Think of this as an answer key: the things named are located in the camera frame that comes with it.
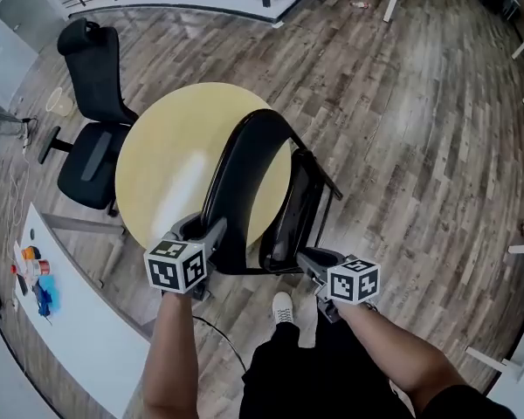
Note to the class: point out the person's black trousers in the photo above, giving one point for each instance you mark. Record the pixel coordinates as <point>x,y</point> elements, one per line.
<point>288,378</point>

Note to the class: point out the white rectangular desk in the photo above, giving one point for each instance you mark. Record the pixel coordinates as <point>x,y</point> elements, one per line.
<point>91,343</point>
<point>489,359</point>

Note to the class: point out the black folding chair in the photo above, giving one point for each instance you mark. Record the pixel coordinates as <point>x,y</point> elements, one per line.
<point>240,190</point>

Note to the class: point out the translucent white waste bin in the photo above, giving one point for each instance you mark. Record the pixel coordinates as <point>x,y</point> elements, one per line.
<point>60,102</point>

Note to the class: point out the person's black shirt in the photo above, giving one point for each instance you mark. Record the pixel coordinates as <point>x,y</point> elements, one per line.
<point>467,404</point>

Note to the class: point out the black mesh office chair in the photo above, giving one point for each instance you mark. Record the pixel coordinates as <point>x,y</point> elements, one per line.
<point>94,77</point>

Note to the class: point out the small floor wrapper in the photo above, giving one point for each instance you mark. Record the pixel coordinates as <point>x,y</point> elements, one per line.
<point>360,4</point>

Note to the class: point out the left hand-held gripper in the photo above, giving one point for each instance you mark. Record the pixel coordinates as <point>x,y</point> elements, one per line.
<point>174,269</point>

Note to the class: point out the person's left forearm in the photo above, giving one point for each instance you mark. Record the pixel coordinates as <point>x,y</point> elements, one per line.
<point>170,356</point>

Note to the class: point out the black phone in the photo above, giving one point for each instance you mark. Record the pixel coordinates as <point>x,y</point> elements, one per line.
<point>22,284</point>

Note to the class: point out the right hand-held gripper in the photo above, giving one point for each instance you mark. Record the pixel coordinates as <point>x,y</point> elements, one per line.
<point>353,282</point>

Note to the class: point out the person's white shoe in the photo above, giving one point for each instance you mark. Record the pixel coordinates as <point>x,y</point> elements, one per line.
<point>283,307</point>

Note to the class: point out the round yellow wooden table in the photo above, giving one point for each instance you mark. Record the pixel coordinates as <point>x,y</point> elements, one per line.
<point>170,146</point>

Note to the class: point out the person's right forearm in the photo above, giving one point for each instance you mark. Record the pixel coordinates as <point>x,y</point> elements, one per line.
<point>397,352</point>

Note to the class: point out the blue cloth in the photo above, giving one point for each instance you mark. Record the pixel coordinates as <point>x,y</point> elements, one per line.
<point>48,293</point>

